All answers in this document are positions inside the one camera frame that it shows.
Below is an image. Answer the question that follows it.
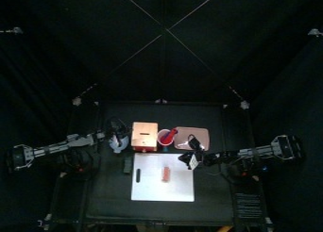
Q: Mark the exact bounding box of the pink rectangular plate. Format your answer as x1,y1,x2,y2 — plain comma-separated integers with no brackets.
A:
173,125,210,152

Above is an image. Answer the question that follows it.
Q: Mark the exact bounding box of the orange salmon sushi toy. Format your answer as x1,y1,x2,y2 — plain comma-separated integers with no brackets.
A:
160,166,171,184

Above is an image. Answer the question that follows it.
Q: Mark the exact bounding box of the clear white plastic container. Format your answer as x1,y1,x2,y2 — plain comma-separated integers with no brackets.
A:
107,135,130,155

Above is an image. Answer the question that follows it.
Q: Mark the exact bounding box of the white toy spoon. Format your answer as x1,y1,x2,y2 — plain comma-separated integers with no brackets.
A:
175,140,195,150

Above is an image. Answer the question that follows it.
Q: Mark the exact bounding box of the wooden box with slot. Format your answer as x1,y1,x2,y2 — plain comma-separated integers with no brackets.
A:
130,121,160,153

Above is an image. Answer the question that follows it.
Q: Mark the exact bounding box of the red and blue toy utensil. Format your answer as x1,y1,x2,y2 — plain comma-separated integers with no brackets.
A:
162,127,179,143

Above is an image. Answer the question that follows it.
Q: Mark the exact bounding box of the pink plastic cup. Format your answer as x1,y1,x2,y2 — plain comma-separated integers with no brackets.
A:
156,128,174,147

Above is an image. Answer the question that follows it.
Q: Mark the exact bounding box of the white cutting board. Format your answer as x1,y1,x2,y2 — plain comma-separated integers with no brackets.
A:
130,152,195,203

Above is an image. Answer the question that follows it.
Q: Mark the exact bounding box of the white printed warning label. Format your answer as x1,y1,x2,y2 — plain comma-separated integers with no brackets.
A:
233,192,265,224

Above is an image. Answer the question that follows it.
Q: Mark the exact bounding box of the thin white cross cord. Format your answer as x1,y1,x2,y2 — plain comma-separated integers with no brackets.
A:
116,0,245,102
76,0,223,100

